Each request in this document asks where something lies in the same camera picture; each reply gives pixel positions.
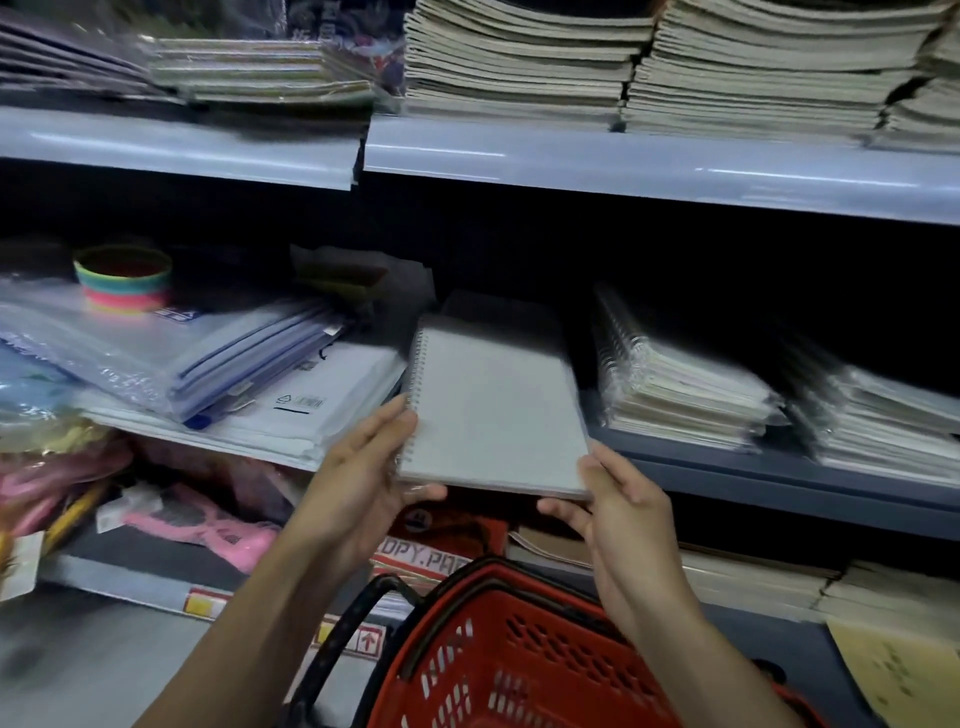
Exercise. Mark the stack of beige paper pads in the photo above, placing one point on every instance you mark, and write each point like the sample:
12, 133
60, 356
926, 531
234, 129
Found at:
750, 585
900, 600

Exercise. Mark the yellow pencil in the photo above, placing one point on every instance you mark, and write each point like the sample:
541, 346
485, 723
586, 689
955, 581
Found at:
75, 517

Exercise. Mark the white red shelf label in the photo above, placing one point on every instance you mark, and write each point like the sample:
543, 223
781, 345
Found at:
360, 639

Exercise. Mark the yellow paper sheet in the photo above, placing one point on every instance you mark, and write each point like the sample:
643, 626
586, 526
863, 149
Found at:
900, 675

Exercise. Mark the white hanging tag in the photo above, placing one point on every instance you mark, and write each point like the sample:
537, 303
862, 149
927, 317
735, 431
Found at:
19, 566

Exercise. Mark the stack of clear plastic folders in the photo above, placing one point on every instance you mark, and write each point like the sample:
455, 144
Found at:
165, 352

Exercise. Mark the person's right forearm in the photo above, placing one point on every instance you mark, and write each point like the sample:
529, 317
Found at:
697, 667

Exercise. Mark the person's left thumb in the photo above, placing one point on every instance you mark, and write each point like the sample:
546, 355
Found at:
421, 495

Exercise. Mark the stack of dark folders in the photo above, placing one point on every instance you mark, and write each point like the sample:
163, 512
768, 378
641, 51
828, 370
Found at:
67, 64

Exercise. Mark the pink plastic wrapped toy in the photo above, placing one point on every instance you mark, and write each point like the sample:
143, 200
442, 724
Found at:
202, 525

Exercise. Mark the red plastic shopping basket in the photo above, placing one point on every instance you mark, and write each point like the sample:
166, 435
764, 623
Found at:
517, 660

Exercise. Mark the pile of colourful plastic bags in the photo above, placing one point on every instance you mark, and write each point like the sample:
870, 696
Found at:
45, 442

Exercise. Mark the stack of cream notebooks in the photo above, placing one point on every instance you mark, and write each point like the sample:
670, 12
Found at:
517, 60
926, 105
772, 75

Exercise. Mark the person's left forearm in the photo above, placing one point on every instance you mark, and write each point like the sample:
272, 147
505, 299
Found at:
247, 637

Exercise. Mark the stack of wrapped green notebooks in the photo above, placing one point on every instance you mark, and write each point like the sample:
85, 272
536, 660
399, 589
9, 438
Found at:
262, 71

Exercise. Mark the dark printed packet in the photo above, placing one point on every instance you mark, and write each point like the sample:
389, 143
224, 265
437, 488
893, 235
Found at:
345, 30

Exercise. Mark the stack of brown notebooks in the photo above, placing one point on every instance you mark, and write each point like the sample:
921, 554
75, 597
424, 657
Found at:
547, 546

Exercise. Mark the red copy paper box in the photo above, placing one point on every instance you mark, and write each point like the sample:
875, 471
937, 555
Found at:
442, 547

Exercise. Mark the stack of white paper packs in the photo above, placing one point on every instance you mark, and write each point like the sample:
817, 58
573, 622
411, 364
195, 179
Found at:
315, 405

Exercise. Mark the person's right thumb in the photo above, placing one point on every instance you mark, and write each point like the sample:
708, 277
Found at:
561, 511

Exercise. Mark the person's right hand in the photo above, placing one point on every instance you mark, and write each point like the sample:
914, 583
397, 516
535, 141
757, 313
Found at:
634, 540

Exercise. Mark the grey metal shelf board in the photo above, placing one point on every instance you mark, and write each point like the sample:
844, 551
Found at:
180, 146
660, 169
787, 480
120, 577

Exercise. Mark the yellow red shelf label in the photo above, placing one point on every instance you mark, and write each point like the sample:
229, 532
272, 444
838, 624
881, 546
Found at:
206, 604

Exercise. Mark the grey spiral notebook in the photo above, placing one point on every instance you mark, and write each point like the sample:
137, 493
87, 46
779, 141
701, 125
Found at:
495, 412

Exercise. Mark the person's left hand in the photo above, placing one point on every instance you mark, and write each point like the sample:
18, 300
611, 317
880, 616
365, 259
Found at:
352, 495

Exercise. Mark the dark wrapped colourful packet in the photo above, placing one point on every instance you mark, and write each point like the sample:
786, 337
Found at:
341, 274

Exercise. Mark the stack of spiral notebooks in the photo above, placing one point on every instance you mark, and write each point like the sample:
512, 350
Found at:
675, 382

